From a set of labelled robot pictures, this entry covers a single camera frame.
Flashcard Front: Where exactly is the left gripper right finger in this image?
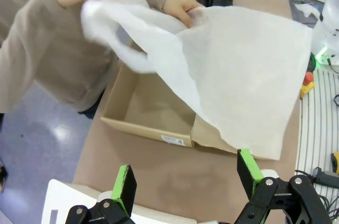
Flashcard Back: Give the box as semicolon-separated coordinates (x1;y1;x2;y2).
234;148;333;224

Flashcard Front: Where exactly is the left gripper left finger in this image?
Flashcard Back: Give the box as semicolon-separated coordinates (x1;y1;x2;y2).
65;164;138;224

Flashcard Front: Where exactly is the brown cardboard shoe box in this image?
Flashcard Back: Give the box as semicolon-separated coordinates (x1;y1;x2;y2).
100;33;266;160

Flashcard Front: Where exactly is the white tissue paper sheet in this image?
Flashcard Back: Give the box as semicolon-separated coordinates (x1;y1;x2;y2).
81;0;314;161

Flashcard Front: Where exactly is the person's right forearm beige sleeve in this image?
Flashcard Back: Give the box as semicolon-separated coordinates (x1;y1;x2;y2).
0;0;67;84

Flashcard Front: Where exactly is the person's left hand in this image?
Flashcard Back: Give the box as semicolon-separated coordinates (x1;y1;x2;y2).
162;0;204;29

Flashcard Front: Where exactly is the grey handheld scanner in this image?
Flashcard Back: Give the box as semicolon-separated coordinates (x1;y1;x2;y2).
311;167;339;185

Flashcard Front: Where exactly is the white striped panel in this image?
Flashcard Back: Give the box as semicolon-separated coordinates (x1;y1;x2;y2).
295;69;339;182

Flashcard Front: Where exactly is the yellow tool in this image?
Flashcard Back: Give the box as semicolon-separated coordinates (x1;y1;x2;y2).
331;151;339;175

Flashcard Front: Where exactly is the yellow emergency stop button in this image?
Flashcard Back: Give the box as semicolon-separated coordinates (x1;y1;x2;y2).
299;71;316;100

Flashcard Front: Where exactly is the person in beige sweater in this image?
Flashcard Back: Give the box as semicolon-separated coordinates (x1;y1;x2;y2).
26;4;120;115

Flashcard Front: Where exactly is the crumpled white plastic sheet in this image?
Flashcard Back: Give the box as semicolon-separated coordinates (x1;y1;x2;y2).
295;3;323;20

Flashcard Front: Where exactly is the black cable bundle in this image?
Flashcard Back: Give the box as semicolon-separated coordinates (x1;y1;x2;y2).
317;193;339;223

